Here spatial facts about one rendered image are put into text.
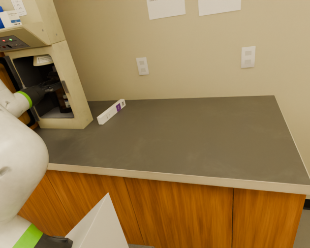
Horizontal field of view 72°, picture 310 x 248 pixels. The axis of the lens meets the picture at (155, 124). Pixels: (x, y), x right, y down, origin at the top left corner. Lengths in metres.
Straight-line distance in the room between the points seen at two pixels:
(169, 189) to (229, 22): 0.91
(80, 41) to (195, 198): 1.22
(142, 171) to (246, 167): 0.38
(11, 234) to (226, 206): 0.73
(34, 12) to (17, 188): 0.92
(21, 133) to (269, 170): 0.74
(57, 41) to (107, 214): 0.92
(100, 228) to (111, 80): 1.23
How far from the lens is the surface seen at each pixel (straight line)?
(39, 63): 1.29
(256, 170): 0.85
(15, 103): 1.12
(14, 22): 1.19
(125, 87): 1.55
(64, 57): 1.23
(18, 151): 0.39
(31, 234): 0.51
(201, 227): 1.09
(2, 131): 0.41
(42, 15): 1.19
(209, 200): 0.94
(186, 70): 1.38
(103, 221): 0.49
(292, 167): 0.89
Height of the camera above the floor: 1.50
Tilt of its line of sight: 29 degrees down
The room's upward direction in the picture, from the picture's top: 10 degrees counter-clockwise
